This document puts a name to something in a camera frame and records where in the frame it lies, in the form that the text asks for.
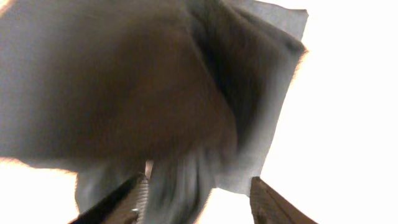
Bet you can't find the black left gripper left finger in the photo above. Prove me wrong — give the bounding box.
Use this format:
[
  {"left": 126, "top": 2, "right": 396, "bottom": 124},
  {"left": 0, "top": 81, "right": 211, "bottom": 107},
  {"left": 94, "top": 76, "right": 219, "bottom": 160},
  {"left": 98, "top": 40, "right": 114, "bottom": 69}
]
[{"left": 70, "top": 173, "right": 149, "bottom": 224}]

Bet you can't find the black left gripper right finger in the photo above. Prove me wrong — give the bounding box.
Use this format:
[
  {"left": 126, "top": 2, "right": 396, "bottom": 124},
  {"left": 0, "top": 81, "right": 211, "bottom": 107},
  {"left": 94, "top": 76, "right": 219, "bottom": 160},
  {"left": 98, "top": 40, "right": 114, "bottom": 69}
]
[{"left": 249, "top": 177, "right": 317, "bottom": 224}]

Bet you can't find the black t-shirt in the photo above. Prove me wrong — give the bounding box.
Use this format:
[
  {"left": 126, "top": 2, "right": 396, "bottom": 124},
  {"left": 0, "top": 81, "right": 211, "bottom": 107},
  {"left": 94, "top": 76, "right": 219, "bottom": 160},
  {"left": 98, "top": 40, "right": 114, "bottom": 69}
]
[{"left": 1, "top": 1, "right": 306, "bottom": 223}]

